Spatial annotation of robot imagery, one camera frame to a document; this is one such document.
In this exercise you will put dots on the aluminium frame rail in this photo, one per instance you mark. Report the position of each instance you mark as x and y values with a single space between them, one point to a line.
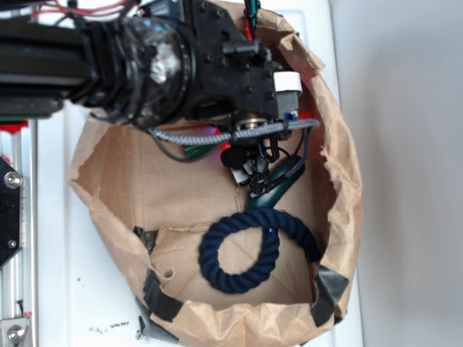
19 288

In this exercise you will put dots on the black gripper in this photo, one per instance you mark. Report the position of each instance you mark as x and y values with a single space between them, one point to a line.
232 83

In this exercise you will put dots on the dark green toy cucumber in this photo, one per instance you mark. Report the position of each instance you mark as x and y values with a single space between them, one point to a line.
270 199

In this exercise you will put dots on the black bracket plate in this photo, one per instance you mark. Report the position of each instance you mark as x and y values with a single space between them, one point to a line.
10 211

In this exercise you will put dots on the orange toy carrot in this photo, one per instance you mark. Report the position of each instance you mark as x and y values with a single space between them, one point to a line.
197 151

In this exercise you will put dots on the brown paper bag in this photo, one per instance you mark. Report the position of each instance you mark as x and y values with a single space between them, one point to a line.
152 213

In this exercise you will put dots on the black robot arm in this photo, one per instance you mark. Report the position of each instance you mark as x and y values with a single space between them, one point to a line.
179 70

